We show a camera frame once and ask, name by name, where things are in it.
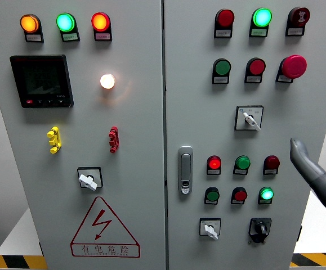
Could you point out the pale grey cabinet door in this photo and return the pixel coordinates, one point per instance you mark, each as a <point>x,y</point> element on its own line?
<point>140,135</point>
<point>202,123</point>

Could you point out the red warning triangle sticker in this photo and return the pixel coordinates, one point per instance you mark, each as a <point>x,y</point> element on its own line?
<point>102,222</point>

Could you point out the small label plate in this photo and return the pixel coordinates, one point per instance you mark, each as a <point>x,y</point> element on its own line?
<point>264,202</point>
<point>258,32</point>
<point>284,79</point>
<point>210,202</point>
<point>240,171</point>
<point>237,202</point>
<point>295,31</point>
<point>213,171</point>
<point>70,36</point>
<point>270,171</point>
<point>220,80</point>
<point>103,36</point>
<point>223,33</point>
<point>34,37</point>
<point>253,79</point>

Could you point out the dark red buzzer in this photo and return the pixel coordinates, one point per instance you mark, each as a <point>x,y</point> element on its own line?
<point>300,16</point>

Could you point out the white glowing lamp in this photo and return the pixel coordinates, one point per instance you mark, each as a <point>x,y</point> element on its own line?
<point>107,81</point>

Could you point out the small red push button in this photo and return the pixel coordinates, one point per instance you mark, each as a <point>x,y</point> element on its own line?
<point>240,195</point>

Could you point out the large yellow indicator lamp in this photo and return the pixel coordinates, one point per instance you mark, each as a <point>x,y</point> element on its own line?
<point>29,23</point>

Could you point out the large lit red lamp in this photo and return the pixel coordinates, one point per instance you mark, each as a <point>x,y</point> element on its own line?
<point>100,22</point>

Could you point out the large red stop button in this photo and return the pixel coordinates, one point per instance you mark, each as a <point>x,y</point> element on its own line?
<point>294,66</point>

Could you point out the small unlit green lamp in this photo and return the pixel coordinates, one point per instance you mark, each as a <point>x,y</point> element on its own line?
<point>242,162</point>

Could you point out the small lit green lamp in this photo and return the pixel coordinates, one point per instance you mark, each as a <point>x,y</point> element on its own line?
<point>266,194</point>

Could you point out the large green push button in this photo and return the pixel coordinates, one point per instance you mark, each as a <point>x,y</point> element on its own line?
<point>222,67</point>

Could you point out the small lit red lamp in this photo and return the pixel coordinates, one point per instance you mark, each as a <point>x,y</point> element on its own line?
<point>214,162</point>

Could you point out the large red push button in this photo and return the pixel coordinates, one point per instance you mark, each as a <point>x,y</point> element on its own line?
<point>256,66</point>

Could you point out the large green indicator lamp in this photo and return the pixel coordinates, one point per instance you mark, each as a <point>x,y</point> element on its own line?
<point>65,22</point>
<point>262,17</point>

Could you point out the small green push button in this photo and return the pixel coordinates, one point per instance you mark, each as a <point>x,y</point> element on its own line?
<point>212,195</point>

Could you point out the small dark red lamp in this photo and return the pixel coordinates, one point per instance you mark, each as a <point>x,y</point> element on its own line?
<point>272,162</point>

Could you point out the black display meter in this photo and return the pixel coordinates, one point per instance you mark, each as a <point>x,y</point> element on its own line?
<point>42,80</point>

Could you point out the silver door lock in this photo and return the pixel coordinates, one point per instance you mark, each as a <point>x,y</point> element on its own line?
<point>185,168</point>

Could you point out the black yellow striped tape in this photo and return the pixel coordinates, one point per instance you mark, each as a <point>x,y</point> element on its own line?
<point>317,259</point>
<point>16,262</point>

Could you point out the large unlit red lamp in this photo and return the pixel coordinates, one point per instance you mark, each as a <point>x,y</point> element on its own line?
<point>225,18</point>

